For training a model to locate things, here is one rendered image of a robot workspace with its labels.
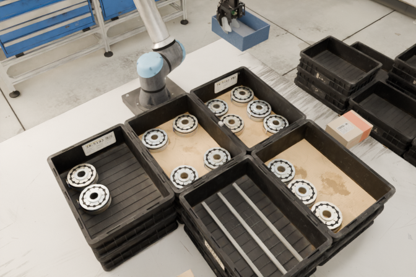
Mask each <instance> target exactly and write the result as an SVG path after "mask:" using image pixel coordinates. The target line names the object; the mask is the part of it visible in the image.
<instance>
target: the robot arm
mask: <svg viewBox="0 0 416 277"><path fill-rule="evenodd" d="M133 1H134V3H135V5H136V7H137V10H138V12H139V14H140V16H141V19H142V21H143V23H144V25H145V27H146V29H147V31H148V33H149V36H150V38H151V40H152V42H153V44H152V50H153V52H149V53H145V54H143V55H142V56H141V57H140V58H139V59H138V60H137V73H138V75H139V81H140V85H141V92H140V95H139V101H140V104H141V105H142V106H143V107H144V108H147V109H150V108H153V107H155V106H157V105H159V104H161V103H164V102H166V101H168V100H170V99H171V94H170V91H169V89H168V88H167V86H166V83H165V77H166V76H167V75H168V74H169V73H170V72H172V71H173V70H174V69H176V68H177V67H178V66H180V65H181V63H182V62H183V61H184V59H185V57H186V51H185V48H184V46H183V45H182V43H180V41H178V40H176V39H175V37H173V36H170V34H169V32H168V30H167V28H166V25H165V23H164V21H163V19H162V16H161V14H160V11H159V9H158V7H157V5H156V3H155V0H133ZM243 7H244V12H243ZM216 12H217V15H216V17H217V21H218V23H219V25H220V26H221V28H222V30H223V31H224V32H225V33H226V34H228V32H232V28H233V27H236V28H239V27H240V25H239V23H238V22H237V21H236V18H241V17H242V16H243V15H245V3H243V2H241V1H240V0H220V2H219V4H218V5H217V11H216Z"/></svg>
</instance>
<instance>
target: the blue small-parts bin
mask: <svg viewBox="0 0 416 277"><path fill-rule="evenodd" d="M236 21H237V22H238V23H239V25H240V27H239V28H236V27H233V28H232V32H228V34H226V33H225V32H224V31H223V30H222V28H221V26H220V25H219V23H218V21H217V17H216V15H213V16H212V31H213V32H214V33H216V34H217V35H218V36H220V37H221V38H223V39H224V40H225V41H227V42H229V43H230V44H231V45H233V46H234V47H236V48H237V49H239V50H240V51H242V52H243V51H246V50H247V49H250V48H252V47H253V46H256V45H258V44H260V43H262V42H263V41H266V40H268V38H269V30H270V24H269V23H267V22H265V21H263V20H262V19H260V18H259V17H257V16H255V15H254V14H252V13H250V12H248V11H247V10H245V15H243V16H242V17H241V18H236Z"/></svg>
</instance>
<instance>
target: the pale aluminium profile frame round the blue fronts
mask: <svg viewBox="0 0 416 277"><path fill-rule="evenodd" d="M83 1H86V0H62V1H58V2H55V3H52V4H49V5H47V6H43V7H40V8H38V9H34V10H32V11H28V12H25V13H23V14H20V15H17V16H14V17H11V18H8V19H5V20H2V21H0V30H2V29H5V28H8V27H11V26H13V25H17V24H19V23H22V22H25V21H28V20H31V19H34V18H36V17H39V16H42V15H45V14H48V13H50V12H54V11H57V10H60V9H63V8H65V7H69V6H72V5H74V4H77V3H80V2H83ZM175 1H178V0H161V1H158V2H156V5H157V7H158V8H160V7H163V6H166V5H167V4H169V5H170V6H171V7H173V8H174V9H176V10H177V11H176V12H173V13H171V14H168V15H166V16H163V17H162V19H163V21H164V23H165V22H167V21H169V20H172V19H175V18H177V17H179V16H181V18H182V19H183V20H181V21H180V23H181V24H183V25H186V24H188V20H185V19H187V13H186V0H180V5H179V4H177V3H176V2H175ZM90 5H91V8H92V9H94V10H93V11H92V12H93V14H95V16H96V17H95V16H94V19H95V23H96V25H95V26H91V27H88V28H85V29H83V30H82V31H79V32H77V33H74V34H72V35H69V36H66V37H64V38H61V39H58V40H56V41H53V42H51V43H48V44H45V45H43V46H40V47H37V48H35V49H32V50H30V51H27V52H24V53H23V52H22V53H19V54H16V55H15V56H14V57H11V58H9V59H6V60H3V61H0V76H1V77H2V79H3V81H4V82H5V84H6V85H7V87H8V89H9V91H10V94H9V96H10V97H11V98H16V97H18V96H19V95H20V92H19V91H17V90H15V88H14V86H13V85H15V84H17V83H19V82H22V81H24V80H27V79H29V78H32V77H34V76H36V75H39V74H42V73H44V72H46V71H48V70H51V69H54V68H55V67H58V66H61V65H63V64H65V63H68V62H71V61H73V60H75V59H78V58H80V57H82V56H85V55H87V54H90V53H92V52H94V51H97V50H99V49H102V48H104V50H105V51H106V52H105V53H104V56H105V57H107V58H109V57H112V55H113V52H111V50H110V45H112V44H114V43H116V42H119V41H121V40H124V39H126V38H129V37H130V36H133V35H136V34H138V33H140V32H143V31H145V30H147V29H146V27H145V25H144V24H143V25H141V26H139V27H136V28H133V29H132V30H129V31H126V32H124V33H121V34H119V35H116V36H114V37H111V38H109V37H107V35H106V33H107V31H108V29H109V28H110V27H112V26H114V25H117V24H119V23H121V22H124V21H127V20H129V19H132V18H135V17H137V16H139V15H140V14H139V12H138V10H135V11H132V12H129V13H127V14H124V15H121V16H119V17H118V16H117V17H114V18H112V19H111V20H108V21H106V22H103V18H102V13H101V11H102V9H101V7H100V1H99V0H92V3H90ZM91 34H92V35H93V36H94V37H95V38H96V39H97V40H98V41H99V42H98V43H97V44H94V45H92V46H89V47H87V48H84V49H82V50H80V51H77V52H75V53H72V54H69V55H67V56H65V57H62V58H60V59H57V60H55V61H52V62H49V63H47V64H45V65H42V66H40V67H37V68H35V69H32V70H30V71H28V72H25V73H23V74H20V75H17V76H15V77H14V76H10V75H7V73H6V72H7V70H8V68H9V67H10V66H12V65H14V64H17V63H19V62H22V61H24V60H27V59H30V58H32V57H34V56H38V55H39V54H42V53H45V52H47V51H50V50H52V49H55V48H58V47H60V46H63V45H66V44H68V43H70V42H73V41H76V40H78V39H81V38H83V37H85V36H88V35H91Z"/></svg>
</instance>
